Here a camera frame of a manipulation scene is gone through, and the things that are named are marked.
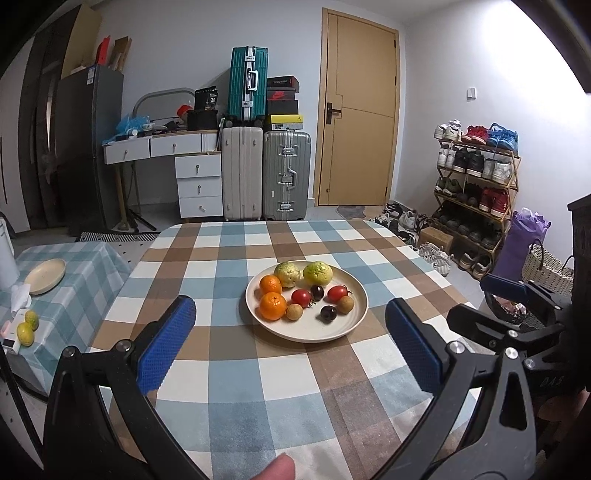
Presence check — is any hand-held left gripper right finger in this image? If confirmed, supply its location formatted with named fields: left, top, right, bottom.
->
left=385, top=298, right=539, bottom=480

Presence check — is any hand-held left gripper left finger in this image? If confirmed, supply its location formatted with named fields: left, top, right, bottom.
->
left=44, top=295, right=222, bottom=480

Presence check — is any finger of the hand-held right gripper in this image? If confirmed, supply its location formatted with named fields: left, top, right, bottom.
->
left=480, top=275, right=573, bottom=320
left=447, top=302, right=566, bottom=357

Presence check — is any cream round plate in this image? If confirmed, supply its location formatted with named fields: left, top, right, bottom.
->
left=245, top=265, right=369, bottom=343

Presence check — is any large orange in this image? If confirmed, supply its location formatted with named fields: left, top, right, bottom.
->
left=257, top=292, right=288, bottom=322

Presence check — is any person's left hand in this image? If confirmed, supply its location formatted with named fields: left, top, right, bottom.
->
left=256, top=453, right=296, bottom=480

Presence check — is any woven basket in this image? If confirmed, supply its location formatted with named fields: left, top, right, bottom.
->
left=522, top=240, right=575, bottom=296

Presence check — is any purple bag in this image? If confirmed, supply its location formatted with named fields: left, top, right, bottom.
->
left=494, top=208, right=551, bottom=282

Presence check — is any brown cardboard box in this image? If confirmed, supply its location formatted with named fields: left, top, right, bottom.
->
left=418, top=226, right=455, bottom=252

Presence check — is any wooden shoe rack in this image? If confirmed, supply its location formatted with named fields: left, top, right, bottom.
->
left=431, top=138, right=522, bottom=268

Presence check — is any pile of floor shoes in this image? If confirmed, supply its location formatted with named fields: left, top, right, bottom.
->
left=374, top=200, right=492, bottom=280

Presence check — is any striped rug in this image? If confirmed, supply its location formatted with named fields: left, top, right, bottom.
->
left=76, top=231, right=160, bottom=244

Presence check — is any green-yellow lemon right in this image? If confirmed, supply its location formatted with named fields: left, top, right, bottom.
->
left=302, top=261, right=334, bottom=288

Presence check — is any green-yellow lemon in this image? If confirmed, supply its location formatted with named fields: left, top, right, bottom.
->
left=274, top=261, right=301, bottom=289
left=302, top=261, right=334, bottom=288

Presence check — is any shoe rack with shoes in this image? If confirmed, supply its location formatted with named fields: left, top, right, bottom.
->
left=433, top=120, right=520, bottom=264

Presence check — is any small beige plate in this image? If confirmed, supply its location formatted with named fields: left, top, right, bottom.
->
left=24, top=258, right=66, bottom=296

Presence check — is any green-yellow lemon left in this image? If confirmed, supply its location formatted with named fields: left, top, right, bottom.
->
left=274, top=261, right=301, bottom=289

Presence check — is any white tissue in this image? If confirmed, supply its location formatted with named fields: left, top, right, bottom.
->
left=10, top=282, right=33, bottom=315

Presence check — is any white appliance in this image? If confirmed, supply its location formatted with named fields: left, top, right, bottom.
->
left=0, top=219, right=19, bottom=291

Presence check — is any white suitcase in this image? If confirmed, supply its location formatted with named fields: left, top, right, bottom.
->
left=221, top=126, right=265, bottom=221

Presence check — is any white desk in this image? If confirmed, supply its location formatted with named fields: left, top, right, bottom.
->
left=102, top=130, right=222, bottom=164

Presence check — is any dark grey fridge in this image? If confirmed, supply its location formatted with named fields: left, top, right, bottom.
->
left=55, top=69, right=124, bottom=236

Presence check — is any silver suitcase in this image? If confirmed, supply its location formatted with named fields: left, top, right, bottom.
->
left=262, top=130, right=312, bottom=221

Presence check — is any blue plastic bag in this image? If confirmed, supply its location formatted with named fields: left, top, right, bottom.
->
left=115, top=113, right=151, bottom=137

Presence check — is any black bag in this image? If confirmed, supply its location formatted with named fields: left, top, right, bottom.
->
left=187, top=108, right=219, bottom=131

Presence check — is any wooden door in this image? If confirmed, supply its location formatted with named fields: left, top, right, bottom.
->
left=313, top=8, right=400, bottom=207

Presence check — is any dark wooden wardrobe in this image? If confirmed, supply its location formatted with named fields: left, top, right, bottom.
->
left=18, top=4, right=93, bottom=232

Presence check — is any black packet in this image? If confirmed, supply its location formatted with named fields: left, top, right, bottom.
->
left=194, top=85, right=219, bottom=112

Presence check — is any teal suitcase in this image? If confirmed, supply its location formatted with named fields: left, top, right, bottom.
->
left=228, top=46, right=269, bottom=123

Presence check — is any flat cardboard sheet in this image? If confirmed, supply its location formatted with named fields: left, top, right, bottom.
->
left=61, top=4, right=102, bottom=79

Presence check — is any grey curved frame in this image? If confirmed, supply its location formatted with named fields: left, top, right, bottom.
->
left=134, top=87, right=197, bottom=125

